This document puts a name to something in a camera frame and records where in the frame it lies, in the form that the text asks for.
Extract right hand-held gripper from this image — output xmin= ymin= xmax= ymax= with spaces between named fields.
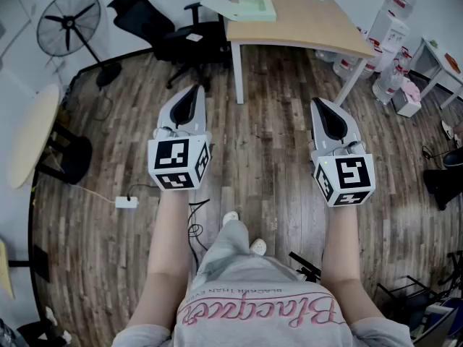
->
xmin=310 ymin=98 xmax=376 ymax=208

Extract black folding stand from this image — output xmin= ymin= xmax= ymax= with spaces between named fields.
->
xmin=288 ymin=251 xmax=323 ymax=283

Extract black standing fan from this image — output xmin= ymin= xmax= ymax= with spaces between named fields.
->
xmin=36 ymin=0 xmax=123 ymax=88

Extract black office chair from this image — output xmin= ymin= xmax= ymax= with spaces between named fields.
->
xmin=107 ymin=0 xmax=232 ymax=93

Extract light green folder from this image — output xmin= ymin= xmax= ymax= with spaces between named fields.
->
xmin=200 ymin=0 xmax=279 ymax=24

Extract black stool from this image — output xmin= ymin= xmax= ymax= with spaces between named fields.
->
xmin=35 ymin=121 xmax=93 ymax=186

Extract pink cloth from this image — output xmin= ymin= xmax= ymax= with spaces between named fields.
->
xmin=400 ymin=77 xmax=421 ymax=101

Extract white side table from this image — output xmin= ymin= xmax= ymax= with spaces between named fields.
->
xmin=408 ymin=36 xmax=463 ymax=110

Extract white power strip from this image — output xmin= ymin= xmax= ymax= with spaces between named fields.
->
xmin=114 ymin=195 xmax=140 ymax=210

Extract black metal cart frame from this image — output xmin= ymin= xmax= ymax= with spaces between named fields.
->
xmin=375 ymin=250 xmax=463 ymax=347

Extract white box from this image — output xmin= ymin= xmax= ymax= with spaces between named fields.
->
xmin=391 ymin=88 xmax=422 ymax=119

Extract black floor cable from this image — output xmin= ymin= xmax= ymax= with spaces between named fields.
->
xmin=187 ymin=198 xmax=211 ymax=267

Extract white table leg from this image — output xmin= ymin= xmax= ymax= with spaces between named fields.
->
xmin=334 ymin=56 xmax=374 ymax=107
xmin=231 ymin=41 xmax=245 ymax=106

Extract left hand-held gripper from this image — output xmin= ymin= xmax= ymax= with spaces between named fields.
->
xmin=147 ymin=84 xmax=213 ymax=192

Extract grey shirt with pink print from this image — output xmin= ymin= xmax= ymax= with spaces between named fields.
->
xmin=111 ymin=254 xmax=413 ymax=347

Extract grey trousers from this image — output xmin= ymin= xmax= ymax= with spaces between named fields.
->
xmin=193 ymin=218 xmax=254 ymax=288

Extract person's left forearm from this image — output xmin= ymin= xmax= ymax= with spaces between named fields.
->
xmin=146 ymin=188 xmax=192 ymax=281

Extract white water dispenser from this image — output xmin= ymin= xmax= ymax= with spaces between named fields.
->
xmin=368 ymin=9 xmax=411 ymax=74

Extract black floor stand base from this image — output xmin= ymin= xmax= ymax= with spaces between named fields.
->
xmin=422 ymin=146 xmax=463 ymax=211

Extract round light wooden table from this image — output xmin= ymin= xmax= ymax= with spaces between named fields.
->
xmin=7 ymin=84 xmax=61 ymax=190

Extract person's right forearm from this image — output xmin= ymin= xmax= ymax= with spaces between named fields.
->
xmin=320 ymin=203 xmax=362 ymax=285

